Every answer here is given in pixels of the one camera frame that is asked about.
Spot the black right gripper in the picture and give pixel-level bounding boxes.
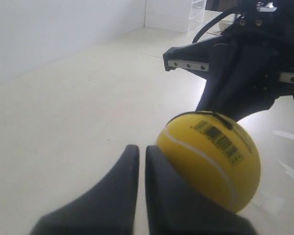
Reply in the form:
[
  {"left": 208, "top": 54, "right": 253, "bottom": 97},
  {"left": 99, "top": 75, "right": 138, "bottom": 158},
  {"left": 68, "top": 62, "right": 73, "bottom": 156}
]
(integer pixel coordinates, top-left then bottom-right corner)
[{"left": 163, "top": 0, "right": 294, "bottom": 121}]

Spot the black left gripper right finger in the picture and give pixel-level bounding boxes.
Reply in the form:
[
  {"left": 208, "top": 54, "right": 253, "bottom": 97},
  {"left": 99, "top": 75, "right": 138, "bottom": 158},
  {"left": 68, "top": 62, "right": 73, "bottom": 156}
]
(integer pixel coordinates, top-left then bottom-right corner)
[{"left": 145, "top": 145, "right": 257, "bottom": 235}]

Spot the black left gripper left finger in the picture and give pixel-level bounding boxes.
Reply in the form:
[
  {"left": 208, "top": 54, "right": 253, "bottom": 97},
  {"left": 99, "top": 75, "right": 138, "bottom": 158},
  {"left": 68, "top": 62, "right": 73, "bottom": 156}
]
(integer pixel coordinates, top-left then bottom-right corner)
[{"left": 31, "top": 145, "right": 140, "bottom": 235}]

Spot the yellow tennis ball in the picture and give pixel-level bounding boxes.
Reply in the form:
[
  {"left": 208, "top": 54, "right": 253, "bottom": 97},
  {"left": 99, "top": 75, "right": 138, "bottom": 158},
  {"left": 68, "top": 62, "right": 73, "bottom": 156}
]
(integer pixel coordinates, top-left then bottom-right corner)
[{"left": 155, "top": 111, "right": 261, "bottom": 213}]

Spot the clear plastic drawer unit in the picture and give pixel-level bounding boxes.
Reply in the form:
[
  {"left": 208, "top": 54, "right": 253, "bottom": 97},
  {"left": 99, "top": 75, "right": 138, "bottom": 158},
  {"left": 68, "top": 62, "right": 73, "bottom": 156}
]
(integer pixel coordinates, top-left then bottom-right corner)
[{"left": 188, "top": 0, "right": 207, "bottom": 32}]

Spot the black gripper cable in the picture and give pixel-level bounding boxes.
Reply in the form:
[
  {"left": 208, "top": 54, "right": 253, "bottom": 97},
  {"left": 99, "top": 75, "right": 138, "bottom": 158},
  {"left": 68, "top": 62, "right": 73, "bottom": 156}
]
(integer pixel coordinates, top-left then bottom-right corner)
[{"left": 192, "top": 6, "right": 243, "bottom": 45}]

